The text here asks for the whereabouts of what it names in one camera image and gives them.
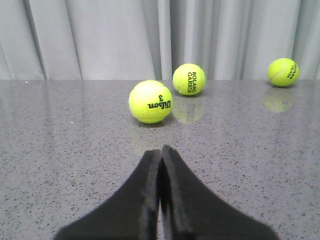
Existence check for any Roland Garros tennis ball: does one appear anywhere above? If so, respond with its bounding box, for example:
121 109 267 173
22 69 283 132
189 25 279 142
172 63 206 96

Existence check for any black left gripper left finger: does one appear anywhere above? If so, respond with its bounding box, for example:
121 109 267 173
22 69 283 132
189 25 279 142
55 150 161 240

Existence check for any Head Team tennis ball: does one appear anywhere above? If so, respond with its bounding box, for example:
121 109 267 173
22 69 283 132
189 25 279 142
267 58 300 87

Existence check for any Wilson 3 tennis ball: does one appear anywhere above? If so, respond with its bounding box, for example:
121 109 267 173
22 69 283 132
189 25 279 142
128 80 173 124

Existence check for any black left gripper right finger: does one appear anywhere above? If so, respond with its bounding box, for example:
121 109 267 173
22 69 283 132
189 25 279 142
159 145 279 240

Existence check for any grey pleated curtain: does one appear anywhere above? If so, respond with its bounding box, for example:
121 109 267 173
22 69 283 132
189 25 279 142
0 0 320 81

